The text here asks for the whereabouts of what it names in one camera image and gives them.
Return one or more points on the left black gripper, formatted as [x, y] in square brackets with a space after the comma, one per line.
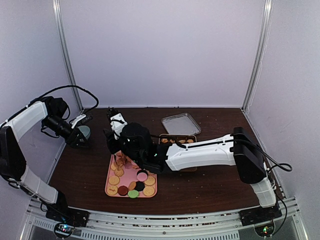
[72, 139]

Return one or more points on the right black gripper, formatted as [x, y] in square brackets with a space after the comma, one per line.
[109, 135]

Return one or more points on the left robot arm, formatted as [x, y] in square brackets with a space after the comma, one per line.
[13, 166]

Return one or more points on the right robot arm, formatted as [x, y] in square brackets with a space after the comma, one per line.
[236, 149]

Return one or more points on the pale blue ceramic bowl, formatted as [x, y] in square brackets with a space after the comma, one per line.
[85, 130]

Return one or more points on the chocolate chip cookie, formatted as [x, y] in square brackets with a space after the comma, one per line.
[119, 164]

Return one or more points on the pink sandwich cookie lower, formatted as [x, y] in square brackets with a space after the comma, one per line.
[142, 176]

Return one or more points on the pink plastic tray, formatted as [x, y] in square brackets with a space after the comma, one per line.
[126, 176]

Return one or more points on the yellow dotted cookie middle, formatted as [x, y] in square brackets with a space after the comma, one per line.
[150, 181]

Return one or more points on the black sandwich cookie lower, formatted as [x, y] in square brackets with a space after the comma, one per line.
[139, 186]

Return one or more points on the brown chocolate cookie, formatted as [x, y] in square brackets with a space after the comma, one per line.
[122, 190]

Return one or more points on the yellow cookie with pink sword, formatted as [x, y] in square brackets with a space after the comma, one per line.
[111, 190]

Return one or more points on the green sandwich cookie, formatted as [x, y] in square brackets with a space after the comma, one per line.
[133, 194]

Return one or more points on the yellow dotted cookie corner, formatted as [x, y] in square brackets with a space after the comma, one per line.
[149, 191]

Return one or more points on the gold cookie tin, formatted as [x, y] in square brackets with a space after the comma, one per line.
[165, 139]

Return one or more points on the silver tin lid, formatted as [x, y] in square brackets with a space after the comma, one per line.
[181, 124]

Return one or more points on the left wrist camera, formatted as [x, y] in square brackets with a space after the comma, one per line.
[80, 120]

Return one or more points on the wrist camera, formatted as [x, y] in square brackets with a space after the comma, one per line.
[80, 120]
[117, 122]

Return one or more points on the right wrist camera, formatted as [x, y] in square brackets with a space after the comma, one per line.
[117, 122]

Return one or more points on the front aluminium rail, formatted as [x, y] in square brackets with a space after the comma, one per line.
[223, 225]

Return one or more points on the left aluminium frame post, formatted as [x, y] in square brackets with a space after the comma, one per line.
[63, 42]

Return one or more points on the aluminium frame post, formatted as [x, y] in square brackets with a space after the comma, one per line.
[63, 42]
[261, 47]

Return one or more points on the right aluminium frame post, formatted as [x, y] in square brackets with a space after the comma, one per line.
[261, 47]

